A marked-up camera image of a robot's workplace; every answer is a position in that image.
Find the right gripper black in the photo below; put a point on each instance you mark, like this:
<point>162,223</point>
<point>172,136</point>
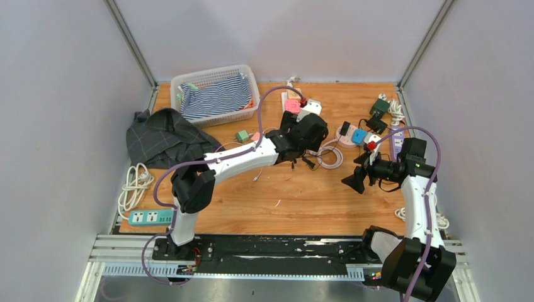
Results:
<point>356,180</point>

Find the purple power strip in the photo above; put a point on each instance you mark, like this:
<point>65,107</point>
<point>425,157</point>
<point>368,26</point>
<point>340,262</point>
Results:
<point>396,142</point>

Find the black power adapter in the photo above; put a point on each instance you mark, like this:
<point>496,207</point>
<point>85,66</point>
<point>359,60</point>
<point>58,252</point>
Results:
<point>376,125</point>

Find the dark green plug adapter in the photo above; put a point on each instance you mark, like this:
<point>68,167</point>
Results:
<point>379,108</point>

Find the salmon plug adapter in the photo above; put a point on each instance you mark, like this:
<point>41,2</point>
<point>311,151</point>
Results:
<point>256,136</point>

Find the teal power strip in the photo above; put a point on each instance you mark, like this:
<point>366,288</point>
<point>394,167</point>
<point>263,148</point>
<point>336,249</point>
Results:
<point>150,217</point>

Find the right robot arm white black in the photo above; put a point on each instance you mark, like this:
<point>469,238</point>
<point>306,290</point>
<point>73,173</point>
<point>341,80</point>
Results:
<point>418,264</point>

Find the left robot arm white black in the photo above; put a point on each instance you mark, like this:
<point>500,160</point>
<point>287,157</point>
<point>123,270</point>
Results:
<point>193,182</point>

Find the blue plug adapter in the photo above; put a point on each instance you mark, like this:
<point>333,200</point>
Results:
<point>358,137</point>

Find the pink plug adapter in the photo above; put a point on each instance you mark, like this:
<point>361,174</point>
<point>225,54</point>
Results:
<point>292,105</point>

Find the small black charger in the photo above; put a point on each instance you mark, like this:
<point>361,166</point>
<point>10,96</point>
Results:
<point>344,128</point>

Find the long white power strip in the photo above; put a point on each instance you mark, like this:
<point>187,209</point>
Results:
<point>290,94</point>

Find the blue white striped cloth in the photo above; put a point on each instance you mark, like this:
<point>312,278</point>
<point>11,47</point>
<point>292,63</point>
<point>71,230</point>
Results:
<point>227,96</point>

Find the white plastic basket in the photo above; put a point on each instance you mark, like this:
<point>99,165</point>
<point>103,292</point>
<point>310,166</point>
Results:
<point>212,76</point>

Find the dark grey plaid cloth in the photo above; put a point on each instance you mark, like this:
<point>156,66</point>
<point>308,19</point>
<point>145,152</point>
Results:
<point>162,139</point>

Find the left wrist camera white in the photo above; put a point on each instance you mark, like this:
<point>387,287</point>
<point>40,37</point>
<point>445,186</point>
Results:
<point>312,107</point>

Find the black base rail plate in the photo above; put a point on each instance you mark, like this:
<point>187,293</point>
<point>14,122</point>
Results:
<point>275,256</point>

